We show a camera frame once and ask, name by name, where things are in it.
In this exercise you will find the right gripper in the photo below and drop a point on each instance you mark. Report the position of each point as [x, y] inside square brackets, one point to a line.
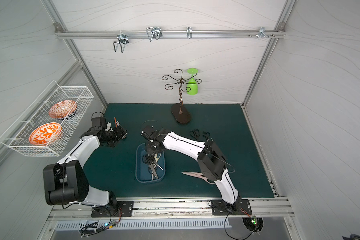
[150, 148]

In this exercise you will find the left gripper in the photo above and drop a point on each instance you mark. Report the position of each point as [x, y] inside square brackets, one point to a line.
[118, 133]

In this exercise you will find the cream handled scissors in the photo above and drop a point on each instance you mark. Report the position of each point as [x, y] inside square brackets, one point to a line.
[156, 161]

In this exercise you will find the pink handled scissors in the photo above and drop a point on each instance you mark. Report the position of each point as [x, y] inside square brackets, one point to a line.
[200, 176]

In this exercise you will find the small black scissors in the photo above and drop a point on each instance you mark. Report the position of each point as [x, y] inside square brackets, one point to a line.
[146, 160]

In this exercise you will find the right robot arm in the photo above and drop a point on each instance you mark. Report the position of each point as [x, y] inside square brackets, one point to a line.
[211, 160]

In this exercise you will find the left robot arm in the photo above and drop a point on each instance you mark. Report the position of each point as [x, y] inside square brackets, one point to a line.
[65, 182]

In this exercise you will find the blue storage box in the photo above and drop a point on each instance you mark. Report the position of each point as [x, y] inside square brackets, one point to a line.
[149, 169]

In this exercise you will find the copper hook stand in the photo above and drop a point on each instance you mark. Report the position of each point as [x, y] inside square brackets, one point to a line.
[179, 111]

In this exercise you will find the orange patterned bowl rear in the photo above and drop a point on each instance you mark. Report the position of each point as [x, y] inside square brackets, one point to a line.
[63, 110]

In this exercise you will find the orange patterned bowl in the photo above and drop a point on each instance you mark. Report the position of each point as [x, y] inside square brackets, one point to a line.
[45, 134]
[63, 110]

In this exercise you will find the green cup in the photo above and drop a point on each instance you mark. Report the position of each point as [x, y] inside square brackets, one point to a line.
[192, 85]

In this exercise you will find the orange patterned bowl front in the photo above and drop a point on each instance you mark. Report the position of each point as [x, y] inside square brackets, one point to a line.
[45, 134]

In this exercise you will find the round fan with led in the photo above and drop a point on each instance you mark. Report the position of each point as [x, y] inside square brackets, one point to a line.
[254, 224]

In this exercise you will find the metal hook right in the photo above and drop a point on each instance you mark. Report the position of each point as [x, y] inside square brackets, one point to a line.
[262, 34]

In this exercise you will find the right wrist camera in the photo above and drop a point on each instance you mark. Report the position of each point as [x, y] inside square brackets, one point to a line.
[149, 133]

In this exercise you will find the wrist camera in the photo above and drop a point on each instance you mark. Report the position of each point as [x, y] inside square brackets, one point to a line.
[101, 124]
[149, 133]

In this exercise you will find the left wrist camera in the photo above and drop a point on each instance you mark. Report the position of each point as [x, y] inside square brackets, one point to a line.
[101, 124]

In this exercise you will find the white wire basket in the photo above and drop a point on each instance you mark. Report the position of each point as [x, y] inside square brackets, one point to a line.
[16, 137]

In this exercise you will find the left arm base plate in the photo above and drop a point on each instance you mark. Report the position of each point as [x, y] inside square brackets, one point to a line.
[112, 209]

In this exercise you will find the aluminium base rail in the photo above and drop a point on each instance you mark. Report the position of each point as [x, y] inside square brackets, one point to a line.
[203, 208]

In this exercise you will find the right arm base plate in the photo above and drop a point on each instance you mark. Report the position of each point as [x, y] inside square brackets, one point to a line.
[221, 208]

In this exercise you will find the double wire hook left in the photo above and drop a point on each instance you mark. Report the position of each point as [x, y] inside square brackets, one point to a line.
[121, 42]

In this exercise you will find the white vented cable duct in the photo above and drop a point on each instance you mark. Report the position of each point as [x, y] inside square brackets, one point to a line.
[147, 224]

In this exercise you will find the aluminium top rail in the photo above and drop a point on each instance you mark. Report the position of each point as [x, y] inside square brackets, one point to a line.
[181, 34]

